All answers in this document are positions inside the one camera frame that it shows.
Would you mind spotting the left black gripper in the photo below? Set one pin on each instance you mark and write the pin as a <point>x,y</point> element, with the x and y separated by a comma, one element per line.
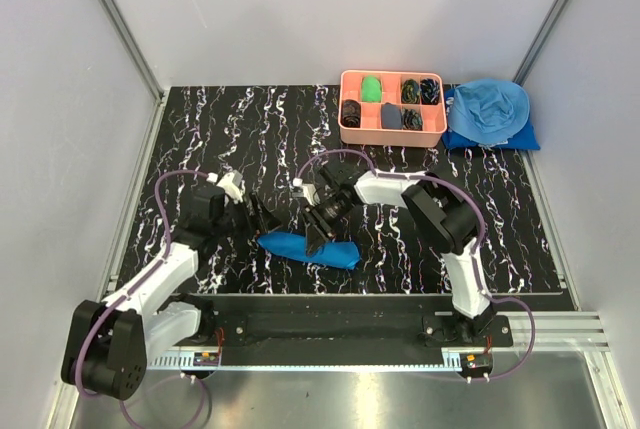
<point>268,221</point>

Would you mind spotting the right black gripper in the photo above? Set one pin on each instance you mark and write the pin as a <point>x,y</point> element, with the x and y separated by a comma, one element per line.
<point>315,240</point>

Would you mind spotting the blue cloth napkin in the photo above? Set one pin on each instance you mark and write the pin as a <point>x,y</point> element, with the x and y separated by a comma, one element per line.
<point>340,255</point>

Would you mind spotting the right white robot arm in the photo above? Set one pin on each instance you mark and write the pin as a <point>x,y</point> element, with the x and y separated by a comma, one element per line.
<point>443,214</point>

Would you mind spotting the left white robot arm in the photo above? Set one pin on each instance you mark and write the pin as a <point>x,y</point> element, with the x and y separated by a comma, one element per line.
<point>111,342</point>

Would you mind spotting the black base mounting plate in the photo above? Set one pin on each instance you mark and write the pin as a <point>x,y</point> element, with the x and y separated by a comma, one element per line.
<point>343,332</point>

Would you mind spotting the dark patterned rolled tie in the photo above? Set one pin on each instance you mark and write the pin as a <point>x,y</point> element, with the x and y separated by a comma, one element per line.
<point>351,113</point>

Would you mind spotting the grey rolled cloth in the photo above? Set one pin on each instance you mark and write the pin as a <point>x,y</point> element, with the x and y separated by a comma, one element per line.
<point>391,117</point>

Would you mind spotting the dark floral rolled tie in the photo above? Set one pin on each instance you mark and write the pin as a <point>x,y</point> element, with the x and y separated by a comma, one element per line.
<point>412,119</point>

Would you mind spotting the pink compartment tray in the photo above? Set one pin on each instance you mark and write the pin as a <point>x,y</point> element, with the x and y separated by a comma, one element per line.
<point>370,132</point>

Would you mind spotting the green rolled cloth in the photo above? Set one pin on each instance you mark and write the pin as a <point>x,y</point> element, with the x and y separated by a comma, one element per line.
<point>371,89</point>

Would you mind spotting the green patterned rolled tie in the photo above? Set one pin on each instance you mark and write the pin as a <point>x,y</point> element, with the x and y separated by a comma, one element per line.
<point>410,92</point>

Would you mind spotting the navy dotted rolled tie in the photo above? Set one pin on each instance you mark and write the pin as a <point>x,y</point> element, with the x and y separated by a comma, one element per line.
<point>429,91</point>

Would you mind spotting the light blue bucket hat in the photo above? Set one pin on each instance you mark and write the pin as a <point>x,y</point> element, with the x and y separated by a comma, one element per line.
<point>488,111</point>

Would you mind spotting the blue folded cloth bag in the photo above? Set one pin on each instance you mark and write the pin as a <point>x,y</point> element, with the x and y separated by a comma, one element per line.
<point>525,139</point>

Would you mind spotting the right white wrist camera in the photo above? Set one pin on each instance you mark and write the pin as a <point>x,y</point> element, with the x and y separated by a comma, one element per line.
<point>306,191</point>

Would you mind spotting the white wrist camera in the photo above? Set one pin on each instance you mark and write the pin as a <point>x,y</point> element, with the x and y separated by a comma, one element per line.
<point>306,191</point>
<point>231,183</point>

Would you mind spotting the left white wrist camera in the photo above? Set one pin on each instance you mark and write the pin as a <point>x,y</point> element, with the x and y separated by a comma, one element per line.
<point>231,183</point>

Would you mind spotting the left aluminium frame post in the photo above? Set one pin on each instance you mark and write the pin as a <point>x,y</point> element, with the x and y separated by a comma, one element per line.
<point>132,48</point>

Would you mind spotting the aluminium frame post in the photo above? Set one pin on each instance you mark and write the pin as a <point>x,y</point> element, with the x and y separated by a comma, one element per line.
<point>132,48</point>
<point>541,38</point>

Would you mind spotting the right aluminium frame post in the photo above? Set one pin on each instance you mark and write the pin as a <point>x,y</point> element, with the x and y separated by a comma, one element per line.
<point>541,38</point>

